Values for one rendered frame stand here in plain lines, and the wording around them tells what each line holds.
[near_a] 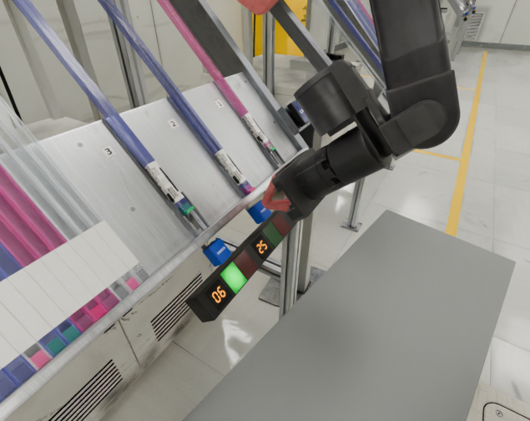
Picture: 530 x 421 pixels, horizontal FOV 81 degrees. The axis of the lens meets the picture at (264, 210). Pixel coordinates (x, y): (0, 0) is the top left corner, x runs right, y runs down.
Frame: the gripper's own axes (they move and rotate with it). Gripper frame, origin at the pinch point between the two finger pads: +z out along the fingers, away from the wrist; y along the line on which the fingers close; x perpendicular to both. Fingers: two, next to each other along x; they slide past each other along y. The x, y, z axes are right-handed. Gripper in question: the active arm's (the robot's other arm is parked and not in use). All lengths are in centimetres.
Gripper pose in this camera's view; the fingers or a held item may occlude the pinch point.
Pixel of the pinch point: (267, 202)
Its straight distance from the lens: 48.3
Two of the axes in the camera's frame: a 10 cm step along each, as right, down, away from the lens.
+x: 5.8, 8.0, 1.4
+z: -6.2, 3.2, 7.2
